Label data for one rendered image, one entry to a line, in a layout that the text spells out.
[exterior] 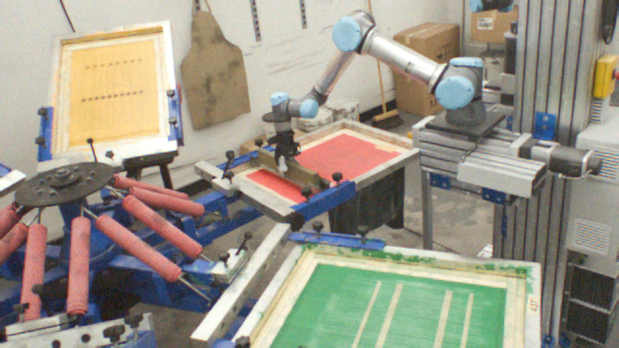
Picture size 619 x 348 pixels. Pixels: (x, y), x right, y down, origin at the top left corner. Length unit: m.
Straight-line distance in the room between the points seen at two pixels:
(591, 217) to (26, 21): 3.27
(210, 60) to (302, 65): 0.93
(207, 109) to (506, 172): 2.87
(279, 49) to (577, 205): 3.13
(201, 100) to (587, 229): 2.98
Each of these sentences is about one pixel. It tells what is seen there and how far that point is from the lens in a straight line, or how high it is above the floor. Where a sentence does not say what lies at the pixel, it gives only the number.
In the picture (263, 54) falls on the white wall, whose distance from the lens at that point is 4.62.
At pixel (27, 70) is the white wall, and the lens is 3.92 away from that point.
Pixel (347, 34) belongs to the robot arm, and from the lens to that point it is 1.93.
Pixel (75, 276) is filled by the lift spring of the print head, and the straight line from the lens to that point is 1.71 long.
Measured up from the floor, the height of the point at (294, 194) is 0.96.
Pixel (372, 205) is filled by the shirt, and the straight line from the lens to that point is 2.48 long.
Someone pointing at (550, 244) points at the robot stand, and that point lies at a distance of 2.36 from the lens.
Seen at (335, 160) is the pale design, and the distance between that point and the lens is 2.52.
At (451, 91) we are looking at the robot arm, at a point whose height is 1.43.
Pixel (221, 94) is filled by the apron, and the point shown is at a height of 0.76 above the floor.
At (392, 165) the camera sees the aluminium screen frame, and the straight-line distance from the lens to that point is 2.37.
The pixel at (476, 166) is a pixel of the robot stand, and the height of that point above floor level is 1.17.
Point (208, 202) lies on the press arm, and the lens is 2.16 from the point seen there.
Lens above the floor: 2.04
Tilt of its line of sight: 26 degrees down
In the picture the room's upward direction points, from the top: 6 degrees counter-clockwise
